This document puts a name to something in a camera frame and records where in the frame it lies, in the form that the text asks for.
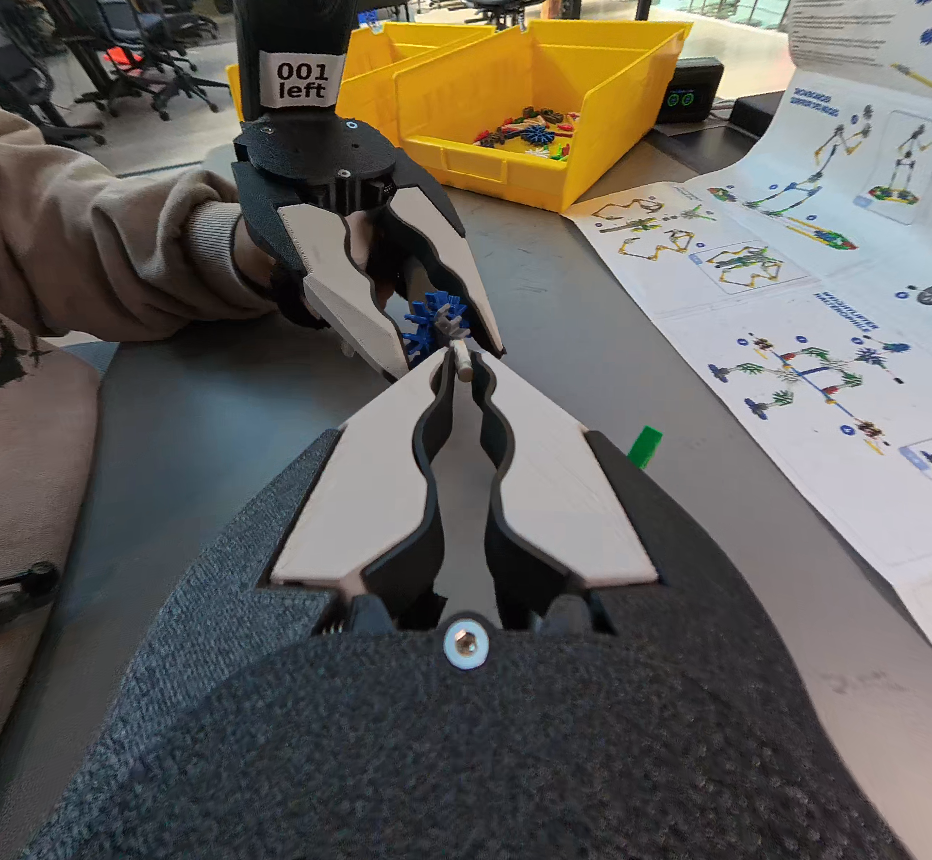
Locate grey desk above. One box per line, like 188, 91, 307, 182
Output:
0, 125, 932, 860

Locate printed instruction sheet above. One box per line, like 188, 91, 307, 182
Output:
566, 0, 932, 643

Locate yellow plastic bin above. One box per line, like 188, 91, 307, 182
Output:
226, 19, 496, 148
394, 19, 694, 215

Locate dark flat device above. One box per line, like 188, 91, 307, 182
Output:
726, 92, 790, 140

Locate pile of toy pieces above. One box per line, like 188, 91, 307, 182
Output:
471, 105, 579, 162

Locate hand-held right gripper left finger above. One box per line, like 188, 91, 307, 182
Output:
267, 348, 455, 592

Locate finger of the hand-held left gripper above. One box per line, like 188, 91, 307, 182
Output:
276, 201, 413, 382
382, 186, 508, 360

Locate green toy connector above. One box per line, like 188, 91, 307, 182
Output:
627, 425, 665, 471

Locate blue toy connector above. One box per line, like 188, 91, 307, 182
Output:
399, 291, 476, 369

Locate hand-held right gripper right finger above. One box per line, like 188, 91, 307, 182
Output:
466, 351, 662, 592

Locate person's left hand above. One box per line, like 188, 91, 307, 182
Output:
231, 213, 333, 332

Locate black device with green lights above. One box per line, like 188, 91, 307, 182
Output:
656, 57, 726, 127

